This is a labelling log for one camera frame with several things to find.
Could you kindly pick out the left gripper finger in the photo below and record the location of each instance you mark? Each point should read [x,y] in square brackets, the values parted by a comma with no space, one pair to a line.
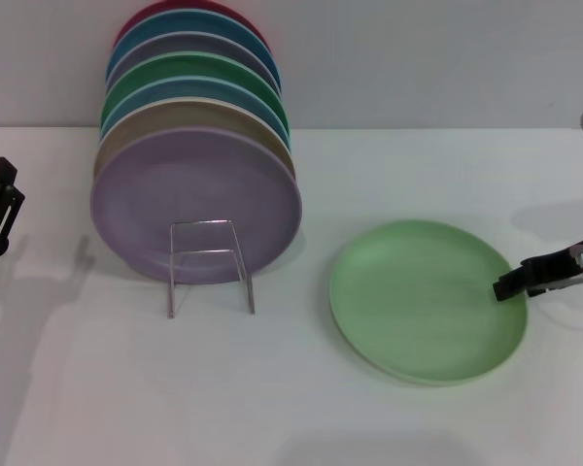
[0,209]

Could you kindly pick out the dark green plate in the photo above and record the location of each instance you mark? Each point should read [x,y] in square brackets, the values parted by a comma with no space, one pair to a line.
[184,65]

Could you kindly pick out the deep blue plate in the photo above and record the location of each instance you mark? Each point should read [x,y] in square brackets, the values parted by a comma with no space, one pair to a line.
[141,36]

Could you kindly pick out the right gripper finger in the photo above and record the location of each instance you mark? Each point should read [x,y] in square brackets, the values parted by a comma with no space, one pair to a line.
[529,276]
[538,291]

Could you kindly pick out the red plate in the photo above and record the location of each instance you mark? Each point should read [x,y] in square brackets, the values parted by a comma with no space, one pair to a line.
[141,10]

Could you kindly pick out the tan plate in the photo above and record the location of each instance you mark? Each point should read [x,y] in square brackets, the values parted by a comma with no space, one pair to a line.
[126,131]

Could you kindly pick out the light green plate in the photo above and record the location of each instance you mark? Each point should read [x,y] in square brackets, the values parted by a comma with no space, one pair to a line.
[418,306]

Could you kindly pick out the grey purple plate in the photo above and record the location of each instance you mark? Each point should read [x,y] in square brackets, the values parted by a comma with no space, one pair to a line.
[175,46]

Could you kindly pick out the lavender plate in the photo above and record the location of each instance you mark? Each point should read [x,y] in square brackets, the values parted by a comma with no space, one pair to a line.
[194,184]

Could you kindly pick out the light blue plate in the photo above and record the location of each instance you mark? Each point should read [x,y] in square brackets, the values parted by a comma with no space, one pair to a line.
[184,87]

